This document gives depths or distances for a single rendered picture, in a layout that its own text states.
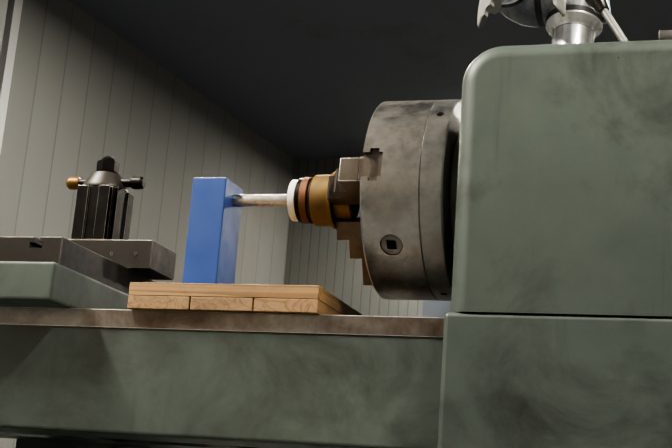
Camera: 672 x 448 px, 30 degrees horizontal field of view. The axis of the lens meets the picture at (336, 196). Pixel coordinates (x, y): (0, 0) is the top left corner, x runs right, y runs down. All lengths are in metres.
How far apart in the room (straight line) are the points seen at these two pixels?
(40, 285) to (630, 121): 0.89
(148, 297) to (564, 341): 0.63
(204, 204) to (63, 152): 4.65
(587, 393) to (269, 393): 0.46
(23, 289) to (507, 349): 0.73
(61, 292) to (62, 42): 4.86
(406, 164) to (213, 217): 0.37
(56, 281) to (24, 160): 4.49
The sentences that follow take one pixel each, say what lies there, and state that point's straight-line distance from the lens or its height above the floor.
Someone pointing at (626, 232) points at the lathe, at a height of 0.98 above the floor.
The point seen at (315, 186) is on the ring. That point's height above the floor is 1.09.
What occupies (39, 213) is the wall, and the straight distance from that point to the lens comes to 6.50.
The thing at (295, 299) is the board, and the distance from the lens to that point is 1.81.
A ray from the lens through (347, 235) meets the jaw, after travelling 2.01.
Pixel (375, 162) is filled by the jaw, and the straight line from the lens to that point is 1.86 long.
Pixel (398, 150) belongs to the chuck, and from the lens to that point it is 1.85.
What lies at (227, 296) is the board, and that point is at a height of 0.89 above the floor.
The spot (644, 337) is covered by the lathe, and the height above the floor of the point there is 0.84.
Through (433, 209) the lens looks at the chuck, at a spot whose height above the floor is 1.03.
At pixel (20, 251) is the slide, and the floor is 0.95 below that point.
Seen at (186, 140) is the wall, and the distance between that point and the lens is 7.79.
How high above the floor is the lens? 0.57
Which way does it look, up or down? 15 degrees up
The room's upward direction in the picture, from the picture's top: 4 degrees clockwise
